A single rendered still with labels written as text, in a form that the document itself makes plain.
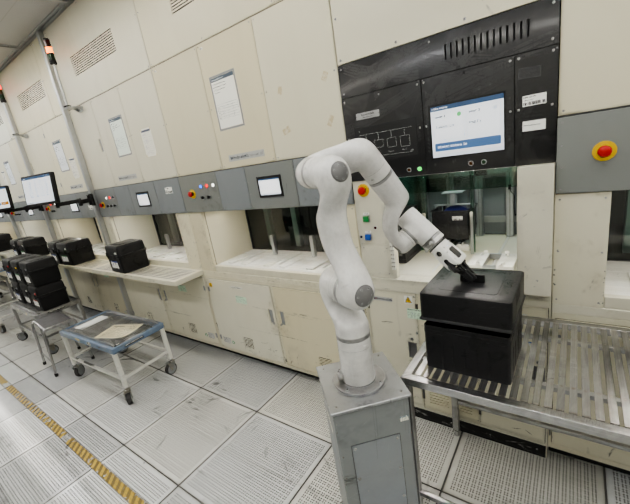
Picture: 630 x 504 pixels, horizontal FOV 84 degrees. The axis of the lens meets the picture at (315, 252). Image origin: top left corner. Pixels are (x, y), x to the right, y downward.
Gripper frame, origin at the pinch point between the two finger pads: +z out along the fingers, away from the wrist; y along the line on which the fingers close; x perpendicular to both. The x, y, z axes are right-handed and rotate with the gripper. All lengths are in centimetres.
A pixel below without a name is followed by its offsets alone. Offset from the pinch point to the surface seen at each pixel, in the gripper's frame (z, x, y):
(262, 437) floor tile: -5, 159, -17
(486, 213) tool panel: -9, 19, 129
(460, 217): -18, 19, 90
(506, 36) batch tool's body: -52, -60, 40
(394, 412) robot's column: 15, 39, -34
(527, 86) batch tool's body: -34, -52, 39
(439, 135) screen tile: -48, -20, 39
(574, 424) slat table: 45, 1, -23
